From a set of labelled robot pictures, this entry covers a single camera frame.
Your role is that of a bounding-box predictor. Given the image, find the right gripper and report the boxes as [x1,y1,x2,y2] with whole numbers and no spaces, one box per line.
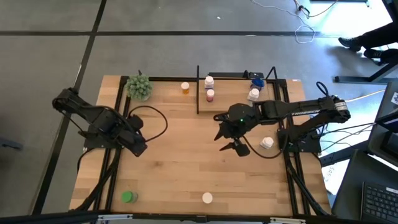
[213,103,261,151]

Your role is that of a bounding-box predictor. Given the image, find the green cap medicine bottle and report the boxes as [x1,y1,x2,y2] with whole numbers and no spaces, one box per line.
[121,190,139,204]

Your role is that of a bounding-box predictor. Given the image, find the clear bottle blue cap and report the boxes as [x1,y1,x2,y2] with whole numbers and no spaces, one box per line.
[250,78,266,91]

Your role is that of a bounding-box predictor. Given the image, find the succulent plant in patterned pot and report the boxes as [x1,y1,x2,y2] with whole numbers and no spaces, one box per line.
[124,70,154,102]

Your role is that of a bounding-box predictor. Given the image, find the silver aluminium extrusion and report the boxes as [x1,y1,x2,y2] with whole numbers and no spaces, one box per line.
[269,217,307,224]

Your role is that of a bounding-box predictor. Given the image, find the white paper sheet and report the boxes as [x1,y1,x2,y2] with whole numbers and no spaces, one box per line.
[321,164,343,195]

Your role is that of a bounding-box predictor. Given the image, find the dark side desk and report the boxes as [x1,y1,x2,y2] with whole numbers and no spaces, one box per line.
[331,149,398,224]

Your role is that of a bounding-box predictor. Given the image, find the black desk foot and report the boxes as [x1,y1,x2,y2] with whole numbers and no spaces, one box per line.
[334,60,398,85]

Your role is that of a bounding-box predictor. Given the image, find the black computer monitor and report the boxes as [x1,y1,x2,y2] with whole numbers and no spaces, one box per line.
[368,79,398,167]

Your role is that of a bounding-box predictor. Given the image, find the computer keyboard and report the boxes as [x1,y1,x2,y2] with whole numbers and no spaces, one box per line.
[360,181,398,223]

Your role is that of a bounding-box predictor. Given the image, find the person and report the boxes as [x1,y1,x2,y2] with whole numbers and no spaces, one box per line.
[338,20,398,67]

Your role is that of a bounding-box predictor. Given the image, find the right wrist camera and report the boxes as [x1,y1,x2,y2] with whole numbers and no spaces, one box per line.
[234,140,251,157]

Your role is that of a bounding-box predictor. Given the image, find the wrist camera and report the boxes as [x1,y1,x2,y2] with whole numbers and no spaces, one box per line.
[234,140,251,157]
[127,114,144,131]

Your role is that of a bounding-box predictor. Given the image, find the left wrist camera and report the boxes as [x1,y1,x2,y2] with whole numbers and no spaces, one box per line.
[127,114,144,131]

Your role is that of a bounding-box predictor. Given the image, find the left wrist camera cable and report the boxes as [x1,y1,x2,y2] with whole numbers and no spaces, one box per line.
[126,105,169,143]

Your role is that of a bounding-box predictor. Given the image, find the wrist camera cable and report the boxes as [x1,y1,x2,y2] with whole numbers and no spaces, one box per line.
[126,105,169,143]
[241,133,289,160]

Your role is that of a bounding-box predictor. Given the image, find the wooden shelf black metal frame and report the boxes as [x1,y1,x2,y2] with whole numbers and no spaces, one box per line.
[196,64,280,115]

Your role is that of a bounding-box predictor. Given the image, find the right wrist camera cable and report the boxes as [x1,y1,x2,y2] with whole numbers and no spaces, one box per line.
[241,133,289,160]

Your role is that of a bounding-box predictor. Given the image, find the black cable bundle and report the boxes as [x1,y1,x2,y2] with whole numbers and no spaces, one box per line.
[285,154,331,217]
[74,148,123,213]

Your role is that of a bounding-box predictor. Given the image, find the black cable loop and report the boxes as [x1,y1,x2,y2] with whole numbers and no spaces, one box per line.
[316,81,330,98]

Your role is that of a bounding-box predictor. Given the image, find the black floor cables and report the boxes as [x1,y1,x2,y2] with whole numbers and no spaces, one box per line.
[320,121,379,147]

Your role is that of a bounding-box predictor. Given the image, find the white floor cable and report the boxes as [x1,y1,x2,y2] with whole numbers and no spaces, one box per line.
[344,89,386,103]
[250,0,317,44]

